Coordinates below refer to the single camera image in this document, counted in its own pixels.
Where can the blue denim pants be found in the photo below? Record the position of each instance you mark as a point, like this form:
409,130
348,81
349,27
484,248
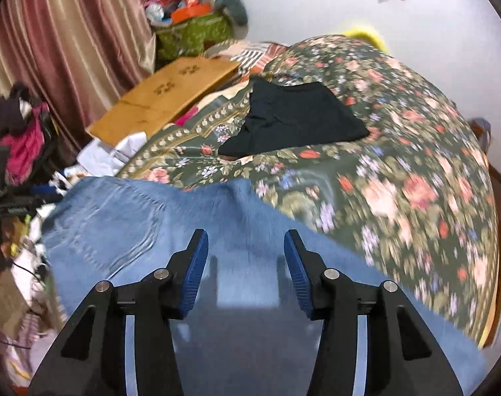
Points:
122,231

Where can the floral green bedspread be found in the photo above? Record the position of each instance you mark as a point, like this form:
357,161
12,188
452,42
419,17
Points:
399,165

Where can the grey plush toy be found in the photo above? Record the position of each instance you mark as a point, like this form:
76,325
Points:
234,4

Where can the pile of pink dark clothes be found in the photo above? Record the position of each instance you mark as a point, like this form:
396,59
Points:
21,132

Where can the green basket of clutter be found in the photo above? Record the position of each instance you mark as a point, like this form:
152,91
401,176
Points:
192,29

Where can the brown cardboard box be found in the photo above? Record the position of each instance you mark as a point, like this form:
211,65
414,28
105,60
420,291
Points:
159,90

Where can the striped pink curtain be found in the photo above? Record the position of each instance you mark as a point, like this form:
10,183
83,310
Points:
69,29

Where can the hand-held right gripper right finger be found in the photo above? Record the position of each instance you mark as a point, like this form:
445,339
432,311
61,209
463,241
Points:
296,272

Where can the striped cloth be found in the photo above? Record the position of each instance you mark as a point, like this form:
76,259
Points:
250,55

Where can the yellow plastic object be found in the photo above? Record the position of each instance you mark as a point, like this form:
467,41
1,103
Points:
366,34

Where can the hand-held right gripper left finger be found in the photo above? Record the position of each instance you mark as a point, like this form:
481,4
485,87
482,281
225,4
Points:
196,272

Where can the folded black garment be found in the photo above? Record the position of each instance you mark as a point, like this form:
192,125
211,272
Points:
291,115

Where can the white paper sheets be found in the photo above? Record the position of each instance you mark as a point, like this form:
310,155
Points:
110,152

